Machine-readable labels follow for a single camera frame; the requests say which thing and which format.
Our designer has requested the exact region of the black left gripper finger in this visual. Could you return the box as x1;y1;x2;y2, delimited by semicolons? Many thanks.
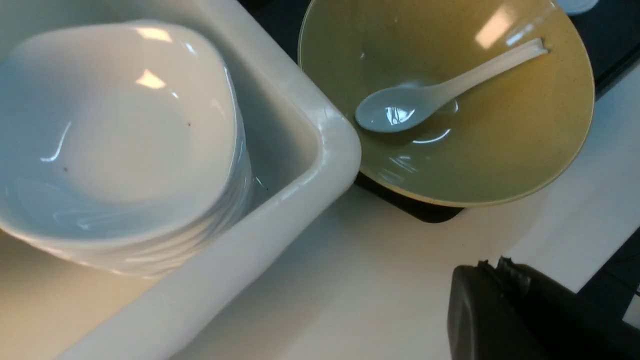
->
447;257;640;360

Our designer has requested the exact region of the large white plastic tub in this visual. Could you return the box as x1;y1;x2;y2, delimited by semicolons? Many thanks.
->
1;0;360;360

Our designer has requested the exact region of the stack of white sauce dishes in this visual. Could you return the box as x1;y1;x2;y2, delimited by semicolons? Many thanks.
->
1;20;253;278

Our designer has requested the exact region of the yellow-green noodle bowl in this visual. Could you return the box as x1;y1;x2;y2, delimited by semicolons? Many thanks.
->
297;0;595;208

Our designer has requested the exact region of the white ceramic soup spoon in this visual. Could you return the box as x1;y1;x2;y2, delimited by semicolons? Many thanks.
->
355;38;549;133

